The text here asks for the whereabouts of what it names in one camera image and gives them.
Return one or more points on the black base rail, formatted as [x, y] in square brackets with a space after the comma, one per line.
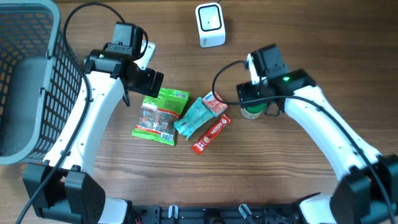
[242, 214]

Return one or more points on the red white tissue pack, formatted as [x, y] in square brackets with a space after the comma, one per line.
[216, 107]

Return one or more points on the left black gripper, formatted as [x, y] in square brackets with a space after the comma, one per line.
[150, 74]

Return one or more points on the grey plastic mesh basket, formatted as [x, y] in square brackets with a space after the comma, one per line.
[39, 80]

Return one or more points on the green lid jar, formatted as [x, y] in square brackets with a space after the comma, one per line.
[253, 112]

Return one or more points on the green candy bag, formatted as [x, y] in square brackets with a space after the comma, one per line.
[158, 116]

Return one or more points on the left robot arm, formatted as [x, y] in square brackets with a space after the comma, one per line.
[62, 187]

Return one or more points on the teal snack packet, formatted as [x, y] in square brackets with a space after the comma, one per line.
[197, 115]

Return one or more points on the white barcode scanner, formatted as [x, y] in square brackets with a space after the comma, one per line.
[210, 24]

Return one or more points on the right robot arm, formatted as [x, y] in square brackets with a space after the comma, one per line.
[367, 180]

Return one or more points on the red coffee stick sachet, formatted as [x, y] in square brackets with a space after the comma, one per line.
[207, 138]

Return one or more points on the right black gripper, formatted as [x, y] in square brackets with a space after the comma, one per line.
[245, 91]

